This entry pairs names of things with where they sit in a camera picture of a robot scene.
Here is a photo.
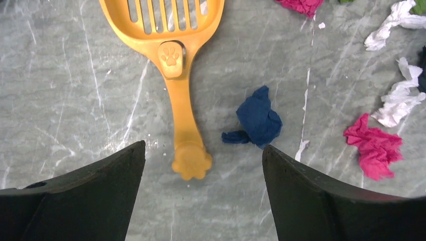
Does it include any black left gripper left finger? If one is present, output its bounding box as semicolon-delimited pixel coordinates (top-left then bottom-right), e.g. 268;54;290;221
1;141;146;240

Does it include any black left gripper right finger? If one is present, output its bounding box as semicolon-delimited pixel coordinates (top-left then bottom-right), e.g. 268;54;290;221
262;145;425;241

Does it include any yellow slotted plastic scoop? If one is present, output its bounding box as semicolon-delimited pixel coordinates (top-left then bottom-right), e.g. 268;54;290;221
100;0;225;180

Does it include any pink paper scrap centre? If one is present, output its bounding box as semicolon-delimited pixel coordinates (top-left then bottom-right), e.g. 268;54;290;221
343;113;403;181

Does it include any dark blue paper scrap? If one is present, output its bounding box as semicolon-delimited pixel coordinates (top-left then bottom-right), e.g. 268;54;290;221
222;85;283;149

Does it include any black paper scrap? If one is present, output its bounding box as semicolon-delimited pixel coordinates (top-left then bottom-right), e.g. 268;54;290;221
417;46;426;93

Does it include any magenta paper scrap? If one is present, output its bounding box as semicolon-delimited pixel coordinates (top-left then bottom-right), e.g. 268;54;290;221
276;0;324;19

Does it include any small white paper scrap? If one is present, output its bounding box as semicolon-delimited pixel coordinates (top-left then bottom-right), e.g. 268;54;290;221
364;0;425;51

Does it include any green paper scrap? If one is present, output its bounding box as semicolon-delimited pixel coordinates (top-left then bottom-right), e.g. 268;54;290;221
410;0;425;16

